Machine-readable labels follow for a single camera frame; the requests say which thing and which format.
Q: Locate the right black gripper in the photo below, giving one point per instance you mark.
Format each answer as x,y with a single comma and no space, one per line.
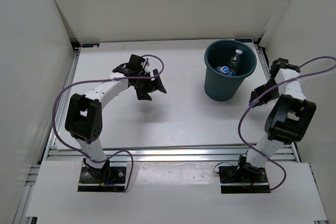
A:
264,99

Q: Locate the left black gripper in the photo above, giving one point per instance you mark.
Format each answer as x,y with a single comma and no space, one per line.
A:
155,84

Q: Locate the clear bottle blue label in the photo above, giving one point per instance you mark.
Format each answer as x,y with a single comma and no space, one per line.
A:
234,63

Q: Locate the crushed bottle blue label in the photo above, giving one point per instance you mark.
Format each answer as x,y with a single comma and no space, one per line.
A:
222,69

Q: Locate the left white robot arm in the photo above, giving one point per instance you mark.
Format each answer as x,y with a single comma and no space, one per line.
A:
84,116

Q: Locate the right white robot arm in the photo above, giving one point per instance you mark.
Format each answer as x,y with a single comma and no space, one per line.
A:
287,121

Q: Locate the dark teal plastic bin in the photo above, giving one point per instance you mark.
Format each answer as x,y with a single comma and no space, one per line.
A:
220,87

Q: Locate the right blue sticker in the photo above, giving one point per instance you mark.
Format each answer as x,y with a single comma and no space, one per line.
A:
244,40

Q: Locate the blue sticker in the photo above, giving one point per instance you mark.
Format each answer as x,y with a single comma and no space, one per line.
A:
90,45
244,40

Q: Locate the left blue sticker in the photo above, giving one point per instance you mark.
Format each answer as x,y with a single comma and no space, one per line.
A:
90,45

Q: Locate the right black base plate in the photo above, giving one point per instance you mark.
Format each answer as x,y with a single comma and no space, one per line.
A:
235,180

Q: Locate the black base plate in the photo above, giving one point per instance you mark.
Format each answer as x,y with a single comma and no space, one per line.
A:
235,180
113,182

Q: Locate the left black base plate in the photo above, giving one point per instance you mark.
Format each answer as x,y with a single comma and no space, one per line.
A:
113,182

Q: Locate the aluminium front rail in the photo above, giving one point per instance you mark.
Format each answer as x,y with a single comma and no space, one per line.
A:
227,153

